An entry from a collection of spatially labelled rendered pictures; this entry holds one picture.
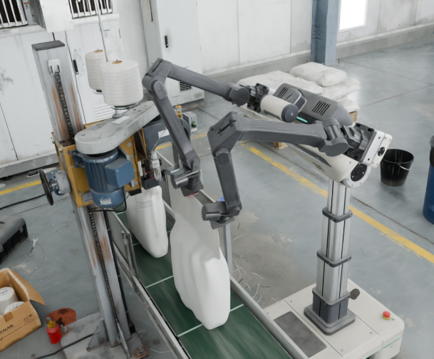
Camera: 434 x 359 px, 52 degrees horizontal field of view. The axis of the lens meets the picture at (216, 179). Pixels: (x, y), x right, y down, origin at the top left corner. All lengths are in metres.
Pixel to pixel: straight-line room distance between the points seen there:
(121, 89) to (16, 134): 3.13
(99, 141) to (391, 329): 1.76
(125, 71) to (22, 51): 2.95
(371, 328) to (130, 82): 1.74
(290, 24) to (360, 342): 5.95
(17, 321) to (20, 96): 2.44
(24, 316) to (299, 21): 6.19
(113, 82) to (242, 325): 1.34
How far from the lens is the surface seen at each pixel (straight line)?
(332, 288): 2.38
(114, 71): 1.85
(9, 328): 3.09
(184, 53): 6.05
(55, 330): 2.99
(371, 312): 2.68
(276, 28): 7.53
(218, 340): 2.33
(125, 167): 1.91
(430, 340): 2.99
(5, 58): 4.73
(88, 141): 1.90
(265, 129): 1.34
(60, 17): 4.25
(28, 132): 4.94
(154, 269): 2.77
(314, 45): 8.08
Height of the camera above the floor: 2.13
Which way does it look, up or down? 29 degrees down
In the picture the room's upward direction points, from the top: 4 degrees counter-clockwise
